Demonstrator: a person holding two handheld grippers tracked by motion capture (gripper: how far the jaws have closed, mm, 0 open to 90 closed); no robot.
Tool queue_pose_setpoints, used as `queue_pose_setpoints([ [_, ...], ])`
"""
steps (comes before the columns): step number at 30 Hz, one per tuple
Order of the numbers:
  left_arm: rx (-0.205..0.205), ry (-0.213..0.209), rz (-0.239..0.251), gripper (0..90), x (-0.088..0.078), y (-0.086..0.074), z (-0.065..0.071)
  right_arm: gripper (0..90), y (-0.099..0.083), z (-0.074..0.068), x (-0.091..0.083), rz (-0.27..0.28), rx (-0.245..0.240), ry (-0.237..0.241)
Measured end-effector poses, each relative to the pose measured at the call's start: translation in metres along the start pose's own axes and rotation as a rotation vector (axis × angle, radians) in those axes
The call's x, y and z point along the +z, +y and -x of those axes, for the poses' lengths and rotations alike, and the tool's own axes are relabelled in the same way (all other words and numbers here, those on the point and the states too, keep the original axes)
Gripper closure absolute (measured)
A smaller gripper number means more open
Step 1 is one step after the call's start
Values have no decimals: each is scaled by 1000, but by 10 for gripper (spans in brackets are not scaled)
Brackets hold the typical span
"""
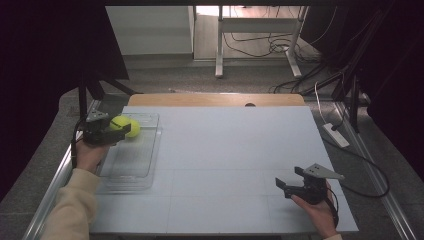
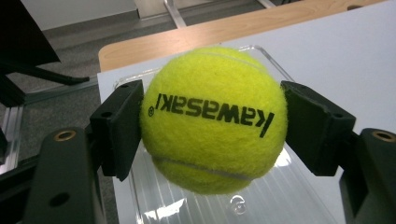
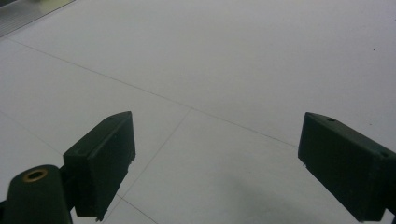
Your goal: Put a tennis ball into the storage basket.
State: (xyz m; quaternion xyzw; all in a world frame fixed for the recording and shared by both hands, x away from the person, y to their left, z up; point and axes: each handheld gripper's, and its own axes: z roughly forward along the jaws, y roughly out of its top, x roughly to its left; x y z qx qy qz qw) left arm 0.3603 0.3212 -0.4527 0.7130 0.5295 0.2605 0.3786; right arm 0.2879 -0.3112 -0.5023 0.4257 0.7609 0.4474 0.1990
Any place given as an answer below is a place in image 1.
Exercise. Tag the black metal stand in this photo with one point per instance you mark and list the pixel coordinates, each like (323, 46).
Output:
(82, 100)
(354, 100)

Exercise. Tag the white panel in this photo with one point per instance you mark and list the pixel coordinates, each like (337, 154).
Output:
(150, 30)

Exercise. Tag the person's right hand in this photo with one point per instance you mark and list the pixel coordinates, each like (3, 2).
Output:
(318, 216)

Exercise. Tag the clear plastic tray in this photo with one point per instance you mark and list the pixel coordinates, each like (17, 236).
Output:
(133, 160)

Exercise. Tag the aluminium rail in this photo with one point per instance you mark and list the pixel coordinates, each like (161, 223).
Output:
(376, 176)
(55, 186)

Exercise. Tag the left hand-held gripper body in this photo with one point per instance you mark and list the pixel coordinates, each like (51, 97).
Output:
(98, 133)

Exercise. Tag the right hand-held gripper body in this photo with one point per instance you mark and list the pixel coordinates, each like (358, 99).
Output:
(311, 191)

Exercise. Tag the white power strip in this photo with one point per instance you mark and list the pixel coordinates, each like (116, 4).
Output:
(336, 135)

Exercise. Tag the white desk frame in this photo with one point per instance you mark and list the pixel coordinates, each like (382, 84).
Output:
(256, 25)

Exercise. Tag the person's left hand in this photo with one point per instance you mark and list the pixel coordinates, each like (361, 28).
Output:
(88, 156)

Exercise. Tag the dark curtain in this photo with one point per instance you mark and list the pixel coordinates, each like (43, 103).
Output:
(396, 66)
(43, 66)

